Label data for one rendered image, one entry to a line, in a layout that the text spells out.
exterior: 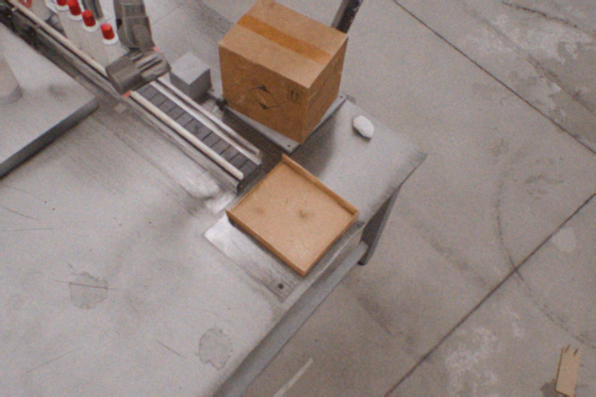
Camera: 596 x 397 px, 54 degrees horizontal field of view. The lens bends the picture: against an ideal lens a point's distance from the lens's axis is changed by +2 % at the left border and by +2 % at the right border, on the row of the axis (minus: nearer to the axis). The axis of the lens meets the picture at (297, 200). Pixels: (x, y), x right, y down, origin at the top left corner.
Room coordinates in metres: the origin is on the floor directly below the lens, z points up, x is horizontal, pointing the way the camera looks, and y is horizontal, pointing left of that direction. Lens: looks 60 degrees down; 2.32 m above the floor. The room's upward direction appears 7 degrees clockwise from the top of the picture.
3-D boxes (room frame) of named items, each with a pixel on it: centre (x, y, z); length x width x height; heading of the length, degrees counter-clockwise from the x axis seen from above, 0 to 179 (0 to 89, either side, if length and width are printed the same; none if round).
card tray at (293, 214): (0.81, 0.01, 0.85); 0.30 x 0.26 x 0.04; 56
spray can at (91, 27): (1.26, 0.68, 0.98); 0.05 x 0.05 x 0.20
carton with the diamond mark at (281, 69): (1.23, 0.09, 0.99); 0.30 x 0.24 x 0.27; 66
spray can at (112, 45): (1.22, 0.61, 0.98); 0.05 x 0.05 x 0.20
